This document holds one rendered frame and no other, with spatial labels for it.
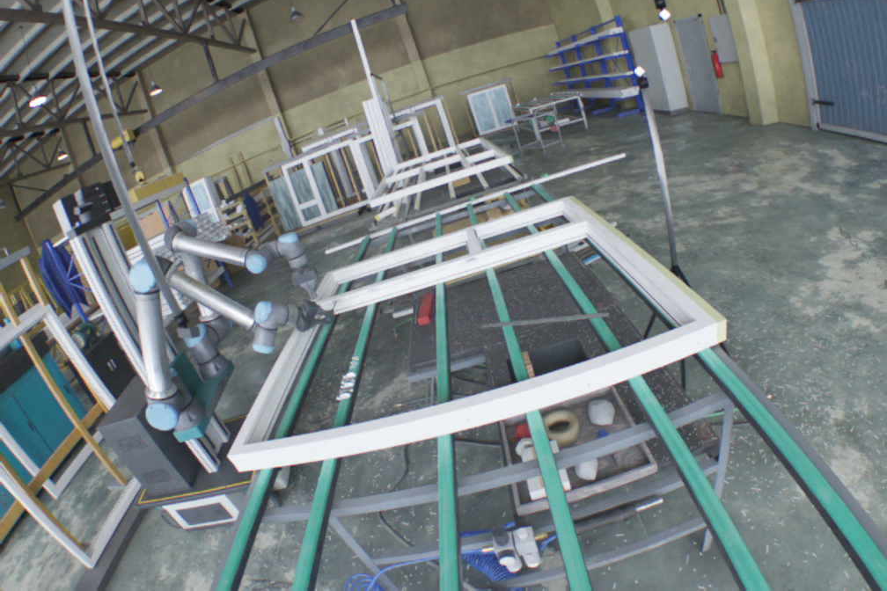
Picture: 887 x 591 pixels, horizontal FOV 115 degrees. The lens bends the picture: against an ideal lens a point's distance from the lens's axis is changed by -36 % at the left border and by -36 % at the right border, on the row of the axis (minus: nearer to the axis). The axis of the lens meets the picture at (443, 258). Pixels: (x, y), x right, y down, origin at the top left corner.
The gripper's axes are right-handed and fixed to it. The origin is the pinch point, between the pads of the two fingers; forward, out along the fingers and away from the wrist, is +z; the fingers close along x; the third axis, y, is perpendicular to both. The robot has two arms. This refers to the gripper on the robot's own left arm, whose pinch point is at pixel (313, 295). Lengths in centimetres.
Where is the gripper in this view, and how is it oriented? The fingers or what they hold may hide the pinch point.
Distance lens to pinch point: 228.8
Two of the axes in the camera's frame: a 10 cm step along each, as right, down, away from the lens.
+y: -0.2, -3.5, 9.4
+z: 3.1, 8.9, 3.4
